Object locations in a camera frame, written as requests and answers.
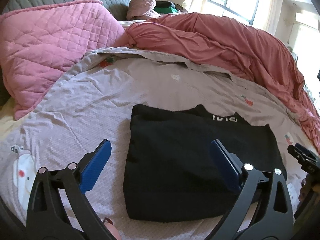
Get black IKISS sweatshirt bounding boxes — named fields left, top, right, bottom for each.
left=123, top=105, right=285, bottom=222

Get green and black clothes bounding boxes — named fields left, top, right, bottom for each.
left=154, top=1, right=188, bottom=14

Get person's left hand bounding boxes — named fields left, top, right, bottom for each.
left=103, top=217, right=122, bottom=240

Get dusty red duvet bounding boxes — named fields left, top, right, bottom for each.
left=126, top=12, right=319, bottom=149

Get grey strawberry print bedsheet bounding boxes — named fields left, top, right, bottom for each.
left=1, top=48, right=313, bottom=239

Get pink quilted pillow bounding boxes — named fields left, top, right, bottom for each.
left=1, top=0, right=129, bottom=120

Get mauve crumpled pillow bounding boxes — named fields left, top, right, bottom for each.
left=126, top=0, right=161, bottom=21

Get window with dark frame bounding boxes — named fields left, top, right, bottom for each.
left=204, top=0, right=263, bottom=27

